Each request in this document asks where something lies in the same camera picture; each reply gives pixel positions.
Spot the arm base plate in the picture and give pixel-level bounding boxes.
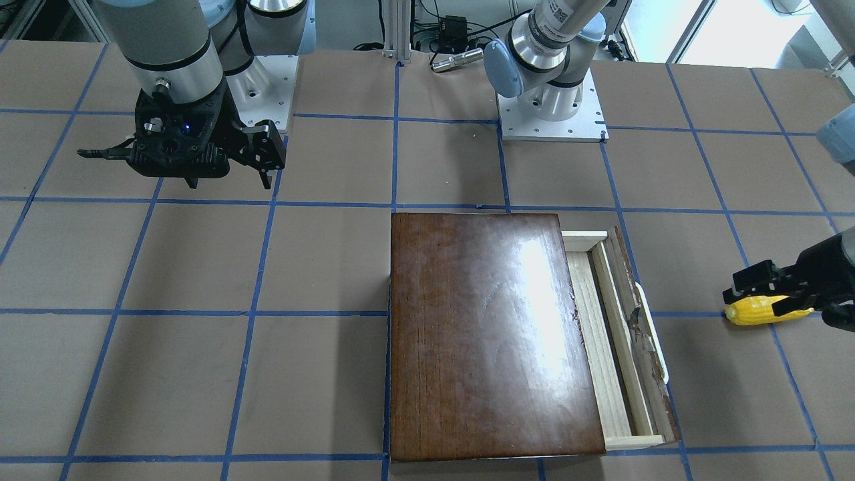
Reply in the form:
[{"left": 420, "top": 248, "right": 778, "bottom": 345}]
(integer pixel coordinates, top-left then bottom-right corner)
[
  {"left": 496, "top": 69, "right": 610, "bottom": 143},
  {"left": 226, "top": 55, "right": 301, "bottom": 134}
]

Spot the aluminium frame post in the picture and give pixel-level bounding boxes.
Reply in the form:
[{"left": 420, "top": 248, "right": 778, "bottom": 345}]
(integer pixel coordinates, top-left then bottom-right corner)
[{"left": 379, "top": 0, "right": 413, "bottom": 66}]

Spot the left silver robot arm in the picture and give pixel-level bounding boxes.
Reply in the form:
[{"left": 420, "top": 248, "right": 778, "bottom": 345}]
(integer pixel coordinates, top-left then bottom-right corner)
[{"left": 484, "top": 1, "right": 853, "bottom": 331}]

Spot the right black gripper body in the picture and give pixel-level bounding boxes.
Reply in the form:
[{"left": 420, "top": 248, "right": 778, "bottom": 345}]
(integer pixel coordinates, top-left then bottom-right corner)
[{"left": 134, "top": 86, "right": 241, "bottom": 188}]

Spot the wooden drawer with white handle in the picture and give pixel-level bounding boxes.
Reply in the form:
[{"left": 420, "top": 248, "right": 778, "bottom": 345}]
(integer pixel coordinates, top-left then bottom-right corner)
[{"left": 562, "top": 227, "right": 681, "bottom": 452}]

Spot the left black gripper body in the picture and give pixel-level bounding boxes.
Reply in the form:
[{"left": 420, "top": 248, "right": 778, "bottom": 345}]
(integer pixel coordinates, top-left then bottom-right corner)
[{"left": 795, "top": 227, "right": 854, "bottom": 332}]

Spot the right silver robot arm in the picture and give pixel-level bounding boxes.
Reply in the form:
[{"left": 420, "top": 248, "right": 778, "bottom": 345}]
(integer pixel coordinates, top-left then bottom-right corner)
[{"left": 77, "top": 1, "right": 317, "bottom": 189}]

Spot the dark brown wooden cabinet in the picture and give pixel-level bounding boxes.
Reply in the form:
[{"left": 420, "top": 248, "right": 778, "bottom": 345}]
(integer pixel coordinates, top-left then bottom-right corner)
[{"left": 389, "top": 212, "right": 607, "bottom": 463}]

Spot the silver flashlight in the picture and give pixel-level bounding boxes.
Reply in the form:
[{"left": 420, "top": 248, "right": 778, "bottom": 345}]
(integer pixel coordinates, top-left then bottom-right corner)
[{"left": 430, "top": 48, "right": 484, "bottom": 73}]

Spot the yellow corn cob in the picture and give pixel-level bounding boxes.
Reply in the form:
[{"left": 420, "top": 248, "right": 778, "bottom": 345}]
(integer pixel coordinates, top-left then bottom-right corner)
[{"left": 723, "top": 295, "right": 815, "bottom": 326}]

